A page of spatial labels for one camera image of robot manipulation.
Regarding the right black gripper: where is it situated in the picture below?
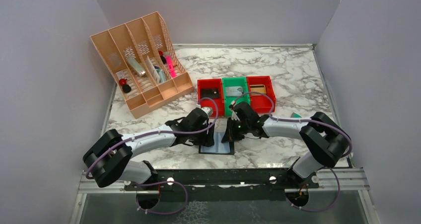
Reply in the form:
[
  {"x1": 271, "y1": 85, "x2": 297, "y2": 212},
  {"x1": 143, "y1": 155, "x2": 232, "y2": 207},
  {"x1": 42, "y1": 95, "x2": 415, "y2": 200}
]
[{"x1": 222, "y1": 117, "x2": 250, "y2": 143}]

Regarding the black leather card holder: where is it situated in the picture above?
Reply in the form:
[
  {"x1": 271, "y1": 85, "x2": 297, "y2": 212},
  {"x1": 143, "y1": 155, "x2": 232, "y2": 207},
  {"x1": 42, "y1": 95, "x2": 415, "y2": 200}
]
[{"x1": 198, "y1": 132, "x2": 235, "y2": 155}]

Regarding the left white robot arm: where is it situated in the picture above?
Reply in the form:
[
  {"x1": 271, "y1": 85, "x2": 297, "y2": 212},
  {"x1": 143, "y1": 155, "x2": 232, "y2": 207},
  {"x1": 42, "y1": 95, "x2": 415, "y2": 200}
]
[{"x1": 82, "y1": 107, "x2": 214, "y2": 190}]

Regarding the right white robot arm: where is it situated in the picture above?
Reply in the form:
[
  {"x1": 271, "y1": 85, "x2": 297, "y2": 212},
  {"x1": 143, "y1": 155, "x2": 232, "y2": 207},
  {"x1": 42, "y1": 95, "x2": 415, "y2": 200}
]
[{"x1": 221, "y1": 102, "x2": 351, "y2": 188}]

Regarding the silver card in bin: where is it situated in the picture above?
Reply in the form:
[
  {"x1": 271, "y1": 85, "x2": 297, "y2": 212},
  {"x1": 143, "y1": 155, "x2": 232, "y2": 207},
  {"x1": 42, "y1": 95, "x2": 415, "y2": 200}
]
[{"x1": 224, "y1": 86, "x2": 244, "y2": 97}]

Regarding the gold card in bin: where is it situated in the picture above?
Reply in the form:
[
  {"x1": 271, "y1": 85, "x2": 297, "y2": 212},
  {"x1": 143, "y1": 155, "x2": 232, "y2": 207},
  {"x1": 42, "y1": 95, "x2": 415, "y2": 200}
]
[{"x1": 250, "y1": 84, "x2": 267, "y2": 94}]

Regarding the right red bin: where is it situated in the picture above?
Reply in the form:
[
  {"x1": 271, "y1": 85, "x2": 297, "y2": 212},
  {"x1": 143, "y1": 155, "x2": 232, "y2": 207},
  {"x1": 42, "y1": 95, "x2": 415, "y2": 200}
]
[{"x1": 246, "y1": 75, "x2": 276, "y2": 114}]

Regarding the red bin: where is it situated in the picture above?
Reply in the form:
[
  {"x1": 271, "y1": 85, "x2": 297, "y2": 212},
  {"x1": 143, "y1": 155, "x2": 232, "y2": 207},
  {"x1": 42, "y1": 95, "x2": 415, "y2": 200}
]
[
  {"x1": 246, "y1": 75, "x2": 276, "y2": 114},
  {"x1": 197, "y1": 78, "x2": 225, "y2": 117}
]

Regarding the green bin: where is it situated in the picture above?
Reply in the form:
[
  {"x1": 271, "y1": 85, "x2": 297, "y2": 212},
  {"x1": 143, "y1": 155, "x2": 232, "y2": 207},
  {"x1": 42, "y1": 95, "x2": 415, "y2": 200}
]
[{"x1": 222, "y1": 77, "x2": 249, "y2": 117}]

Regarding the left red bin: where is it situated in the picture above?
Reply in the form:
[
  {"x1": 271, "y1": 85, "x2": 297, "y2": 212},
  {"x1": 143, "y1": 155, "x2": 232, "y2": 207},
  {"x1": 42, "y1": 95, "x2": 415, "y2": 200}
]
[{"x1": 197, "y1": 78, "x2": 225, "y2": 117}]

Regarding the teal eraser block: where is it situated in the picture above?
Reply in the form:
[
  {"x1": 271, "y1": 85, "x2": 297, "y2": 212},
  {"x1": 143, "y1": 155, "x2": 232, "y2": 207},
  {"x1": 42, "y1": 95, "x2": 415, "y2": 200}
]
[{"x1": 290, "y1": 112, "x2": 301, "y2": 118}]

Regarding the pink highlighter marker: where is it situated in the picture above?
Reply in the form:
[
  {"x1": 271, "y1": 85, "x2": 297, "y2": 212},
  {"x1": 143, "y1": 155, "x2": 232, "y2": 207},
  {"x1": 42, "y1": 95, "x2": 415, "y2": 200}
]
[{"x1": 165, "y1": 56, "x2": 177, "y2": 78}]

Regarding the white paper pad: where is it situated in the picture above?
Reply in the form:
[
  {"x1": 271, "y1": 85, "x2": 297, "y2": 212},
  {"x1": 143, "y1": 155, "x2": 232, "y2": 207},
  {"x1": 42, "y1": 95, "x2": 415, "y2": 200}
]
[{"x1": 145, "y1": 56, "x2": 160, "y2": 84}]

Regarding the red and black stamp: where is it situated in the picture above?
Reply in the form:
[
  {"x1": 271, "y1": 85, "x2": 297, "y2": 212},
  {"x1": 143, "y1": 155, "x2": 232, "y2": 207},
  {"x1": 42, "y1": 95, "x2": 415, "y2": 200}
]
[{"x1": 118, "y1": 78, "x2": 132, "y2": 93}]

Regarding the silver stapler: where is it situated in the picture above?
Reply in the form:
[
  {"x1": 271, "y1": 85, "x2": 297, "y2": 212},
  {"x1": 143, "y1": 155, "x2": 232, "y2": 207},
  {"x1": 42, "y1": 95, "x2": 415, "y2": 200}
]
[{"x1": 127, "y1": 56, "x2": 146, "y2": 76}]

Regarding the peach desk file organizer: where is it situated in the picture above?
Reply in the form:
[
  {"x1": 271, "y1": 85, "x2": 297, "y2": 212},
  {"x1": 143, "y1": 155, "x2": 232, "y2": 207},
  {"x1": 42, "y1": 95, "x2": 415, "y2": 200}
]
[{"x1": 90, "y1": 12, "x2": 194, "y2": 119}]

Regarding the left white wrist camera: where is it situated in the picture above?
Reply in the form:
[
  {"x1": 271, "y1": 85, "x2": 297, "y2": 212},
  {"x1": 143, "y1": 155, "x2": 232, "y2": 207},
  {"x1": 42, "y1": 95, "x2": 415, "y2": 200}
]
[{"x1": 201, "y1": 107, "x2": 213, "y2": 117}]

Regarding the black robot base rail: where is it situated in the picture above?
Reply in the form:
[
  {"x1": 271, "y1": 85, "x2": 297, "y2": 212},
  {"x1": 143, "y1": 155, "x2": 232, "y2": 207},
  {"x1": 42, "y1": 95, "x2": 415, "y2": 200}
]
[{"x1": 124, "y1": 168, "x2": 319, "y2": 202}]

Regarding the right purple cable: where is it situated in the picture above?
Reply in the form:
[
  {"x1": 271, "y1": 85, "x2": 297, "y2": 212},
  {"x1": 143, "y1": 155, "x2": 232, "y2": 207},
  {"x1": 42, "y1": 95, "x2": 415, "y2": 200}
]
[{"x1": 231, "y1": 91, "x2": 353, "y2": 214}]

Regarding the aluminium frame rail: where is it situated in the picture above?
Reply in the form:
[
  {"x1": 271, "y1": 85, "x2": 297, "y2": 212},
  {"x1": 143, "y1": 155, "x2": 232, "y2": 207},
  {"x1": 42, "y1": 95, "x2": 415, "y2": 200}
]
[{"x1": 77, "y1": 168, "x2": 370, "y2": 194}]

